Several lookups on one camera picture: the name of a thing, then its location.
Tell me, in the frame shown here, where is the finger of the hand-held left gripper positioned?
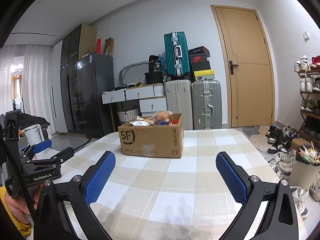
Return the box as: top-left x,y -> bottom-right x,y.
31,147 -> 75,167
19,140 -> 53,159

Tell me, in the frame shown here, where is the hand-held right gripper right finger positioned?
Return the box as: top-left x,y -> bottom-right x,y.
216,151 -> 299,240

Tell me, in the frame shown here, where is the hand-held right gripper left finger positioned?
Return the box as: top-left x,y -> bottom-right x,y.
34,151 -> 117,240

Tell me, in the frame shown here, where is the brown cardboard box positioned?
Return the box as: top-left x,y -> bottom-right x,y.
118,114 -> 184,158

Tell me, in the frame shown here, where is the pile of snack packets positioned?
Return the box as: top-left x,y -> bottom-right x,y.
129,110 -> 181,127

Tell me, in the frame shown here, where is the person's left forearm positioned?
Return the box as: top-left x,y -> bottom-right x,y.
0,187 -> 32,237

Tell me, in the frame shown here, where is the person's left hand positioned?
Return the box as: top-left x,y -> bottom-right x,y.
6,184 -> 44,214

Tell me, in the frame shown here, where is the white plastic container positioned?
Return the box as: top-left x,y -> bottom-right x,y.
24,124 -> 45,145

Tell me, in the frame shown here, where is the black white patterned rug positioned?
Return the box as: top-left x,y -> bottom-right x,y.
72,137 -> 100,153

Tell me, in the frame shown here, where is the dark cloth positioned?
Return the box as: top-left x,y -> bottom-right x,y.
15,112 -> 52,133

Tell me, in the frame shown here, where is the round door mat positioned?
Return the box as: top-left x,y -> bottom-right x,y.
250,130 -> 278,155

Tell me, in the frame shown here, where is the grey floor cloth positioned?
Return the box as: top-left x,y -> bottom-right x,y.
242,126 -> 260,137

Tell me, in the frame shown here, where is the scatter of assorted shoes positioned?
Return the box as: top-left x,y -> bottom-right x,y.
265,125 -> 320,220

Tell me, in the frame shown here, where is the white curtain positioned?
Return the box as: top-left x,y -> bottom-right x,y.
0,44 -> 54,135

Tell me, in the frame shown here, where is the woven laundry basket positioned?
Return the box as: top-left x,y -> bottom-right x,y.
117,107 -> 142,127

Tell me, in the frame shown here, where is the dark glass cabinet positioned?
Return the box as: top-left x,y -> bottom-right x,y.
61,24 -> 97,133

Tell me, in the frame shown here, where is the beige waste bin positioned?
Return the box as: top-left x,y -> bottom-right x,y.
289,144 -> 320,189

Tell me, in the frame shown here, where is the dark grey fridge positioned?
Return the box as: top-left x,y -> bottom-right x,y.
76,52 -> 113,139

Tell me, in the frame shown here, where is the small brown carton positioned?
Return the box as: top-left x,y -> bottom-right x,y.
290,138 -> 312,150

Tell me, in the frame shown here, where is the silver suitcase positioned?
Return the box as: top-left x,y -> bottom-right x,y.
191,80 -> 222,130

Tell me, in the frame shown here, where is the tan wooden door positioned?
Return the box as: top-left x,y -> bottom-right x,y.
211,4 -> 275,128

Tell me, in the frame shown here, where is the white drawer desk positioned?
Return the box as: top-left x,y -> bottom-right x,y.
102,83 -> 167,117

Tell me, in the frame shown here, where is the cream suitcase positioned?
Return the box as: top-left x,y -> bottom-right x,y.
164,79 -> 193,130

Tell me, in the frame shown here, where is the wooden shoe rack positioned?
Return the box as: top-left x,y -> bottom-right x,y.
296,70 -> 320,140

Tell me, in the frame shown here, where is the yellow black shoe box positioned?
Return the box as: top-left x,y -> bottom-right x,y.
193,69 -> 215,82

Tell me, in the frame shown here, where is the oval white-framed mirror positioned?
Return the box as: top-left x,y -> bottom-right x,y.
119,61 -> 150,84

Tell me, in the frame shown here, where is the black storage bin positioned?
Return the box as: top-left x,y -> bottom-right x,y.
144,71 -> 164,85

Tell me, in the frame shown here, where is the plain black shoe box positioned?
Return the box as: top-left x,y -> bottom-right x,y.
191,61 -> 211,72

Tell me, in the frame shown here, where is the folded brown cardboard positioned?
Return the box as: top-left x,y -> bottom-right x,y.
104,37 -> 114,55

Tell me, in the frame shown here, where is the shoe rack with shoes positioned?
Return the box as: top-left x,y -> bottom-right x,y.
294,54 -> 320,140

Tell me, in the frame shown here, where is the black printed paper bag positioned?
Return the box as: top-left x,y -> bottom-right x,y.
148,55 -> 163,73

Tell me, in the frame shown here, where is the black shoe box red print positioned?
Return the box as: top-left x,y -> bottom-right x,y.
188,46 -> 208,56

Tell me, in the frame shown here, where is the teal suitcase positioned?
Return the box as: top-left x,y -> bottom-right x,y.
164,32 -> 192,78

